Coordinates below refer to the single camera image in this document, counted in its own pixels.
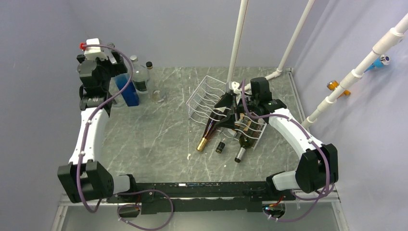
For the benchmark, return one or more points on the clear bottle with orange label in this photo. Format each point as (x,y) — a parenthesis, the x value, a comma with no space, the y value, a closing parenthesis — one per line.
(155,92)

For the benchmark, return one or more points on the blue plastic bottle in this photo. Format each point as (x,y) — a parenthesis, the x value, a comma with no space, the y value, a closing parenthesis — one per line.
(129,95)

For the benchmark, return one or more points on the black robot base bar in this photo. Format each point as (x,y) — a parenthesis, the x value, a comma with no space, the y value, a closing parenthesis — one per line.
(250,196)

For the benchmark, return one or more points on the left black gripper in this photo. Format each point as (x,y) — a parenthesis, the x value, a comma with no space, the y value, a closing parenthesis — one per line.
(118,68)

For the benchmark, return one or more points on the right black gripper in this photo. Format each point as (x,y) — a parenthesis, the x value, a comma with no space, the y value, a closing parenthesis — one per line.
(228,121)

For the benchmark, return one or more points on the orange wall fixture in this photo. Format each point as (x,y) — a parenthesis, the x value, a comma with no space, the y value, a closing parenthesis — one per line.
(332,85)

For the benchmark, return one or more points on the white pvc pipe frame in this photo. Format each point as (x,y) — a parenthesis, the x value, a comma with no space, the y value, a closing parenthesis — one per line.
(273,33)

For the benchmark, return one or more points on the blue wall fixture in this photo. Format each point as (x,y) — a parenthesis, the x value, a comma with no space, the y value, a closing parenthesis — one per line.
(381,61)

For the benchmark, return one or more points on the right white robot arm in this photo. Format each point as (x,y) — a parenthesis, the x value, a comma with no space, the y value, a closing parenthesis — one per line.
(317,169)

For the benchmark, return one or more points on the dark bottle with gold foil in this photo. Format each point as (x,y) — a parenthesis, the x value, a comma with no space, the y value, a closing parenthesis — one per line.
(216,115)

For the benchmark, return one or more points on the green bottle with silver foil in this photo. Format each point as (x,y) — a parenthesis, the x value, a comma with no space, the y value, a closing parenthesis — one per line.
(251,131)

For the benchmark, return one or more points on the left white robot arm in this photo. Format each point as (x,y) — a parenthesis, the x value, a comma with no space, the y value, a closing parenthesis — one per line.
(84,178)

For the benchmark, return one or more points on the bottle with black cap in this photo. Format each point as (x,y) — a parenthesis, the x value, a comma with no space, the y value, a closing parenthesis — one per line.
(220,147)

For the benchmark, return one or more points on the white pvc pipe right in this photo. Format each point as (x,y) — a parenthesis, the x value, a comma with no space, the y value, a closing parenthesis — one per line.
(391,38)

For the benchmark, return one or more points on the clear bottle with silver cap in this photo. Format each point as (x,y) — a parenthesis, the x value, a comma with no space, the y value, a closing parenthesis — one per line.
(140,75)

